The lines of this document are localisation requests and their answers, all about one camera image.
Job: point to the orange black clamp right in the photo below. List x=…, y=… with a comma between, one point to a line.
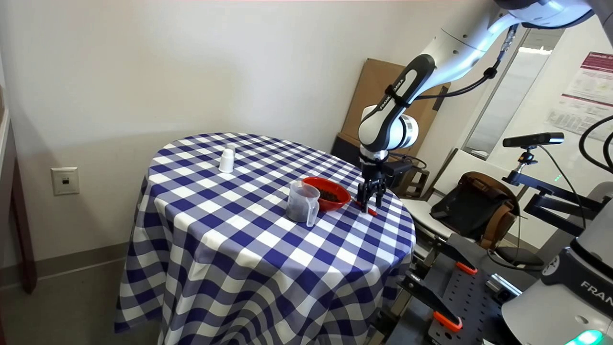
x=463, y=262

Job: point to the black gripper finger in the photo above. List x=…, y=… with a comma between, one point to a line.
x=363, y=195
x=381, y=191

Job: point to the orange black clamp left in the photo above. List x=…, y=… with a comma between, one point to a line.
x=442, y=312

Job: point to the black perforated mounting board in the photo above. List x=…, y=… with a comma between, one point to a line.
x=469, y=297

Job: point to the blue white checkered tablecloth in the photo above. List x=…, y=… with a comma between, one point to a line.
x=216, y=260

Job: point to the wall poster with red header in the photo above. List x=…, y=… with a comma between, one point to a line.
x=589, y=96

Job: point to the black brown bag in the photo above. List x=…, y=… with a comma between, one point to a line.
x=480, y=207

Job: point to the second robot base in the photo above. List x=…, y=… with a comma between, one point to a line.
x=572, y=303

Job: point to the black camera on stand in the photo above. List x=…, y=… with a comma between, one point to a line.
x=534, y=140

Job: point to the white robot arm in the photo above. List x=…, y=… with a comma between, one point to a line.
x=455, y=50

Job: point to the small white bottle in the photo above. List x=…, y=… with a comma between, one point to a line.
x=227, y=159

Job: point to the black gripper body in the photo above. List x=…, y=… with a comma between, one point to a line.
x=377, y=176

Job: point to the white wall outlet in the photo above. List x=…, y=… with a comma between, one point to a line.
x=66, y=180

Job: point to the red plastic bowl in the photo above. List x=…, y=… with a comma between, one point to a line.
x=333, y=195

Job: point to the orange black clamp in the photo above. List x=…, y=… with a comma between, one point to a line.
x=463, y=262
x=442, y=312

